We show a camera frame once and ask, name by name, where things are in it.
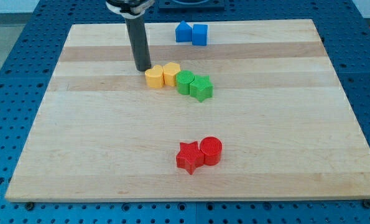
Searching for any yellow heart block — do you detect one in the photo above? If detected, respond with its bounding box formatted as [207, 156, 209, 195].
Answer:
[145, 65, 164, 88]

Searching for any blue triangle block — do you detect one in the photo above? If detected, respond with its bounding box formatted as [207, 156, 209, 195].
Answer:
[175, 21, 193, 42]

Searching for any green star block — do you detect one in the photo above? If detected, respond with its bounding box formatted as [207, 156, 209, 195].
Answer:
[190, 75, 214, 102]

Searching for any green cylinder block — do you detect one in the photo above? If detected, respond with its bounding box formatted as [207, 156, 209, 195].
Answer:
[176, 70, 195, 95]

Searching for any red cylinder block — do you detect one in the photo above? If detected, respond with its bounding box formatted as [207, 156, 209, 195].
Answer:
[200, 136, 223, 166]

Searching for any yellow pentagon block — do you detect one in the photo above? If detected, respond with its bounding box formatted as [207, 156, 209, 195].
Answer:
[163, 62, 181, 86]

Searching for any red star block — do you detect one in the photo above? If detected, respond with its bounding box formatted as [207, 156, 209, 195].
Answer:
[176, 141, 204, 175]

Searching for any blue cube block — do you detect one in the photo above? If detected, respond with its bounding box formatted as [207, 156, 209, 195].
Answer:
[192, 24, 208, 46]

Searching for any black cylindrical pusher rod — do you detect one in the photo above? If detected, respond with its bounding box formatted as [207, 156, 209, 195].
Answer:
[125, 15, 151, 72]

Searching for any wooden board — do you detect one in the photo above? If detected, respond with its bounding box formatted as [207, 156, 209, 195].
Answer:
[5, 19, 370, 202]

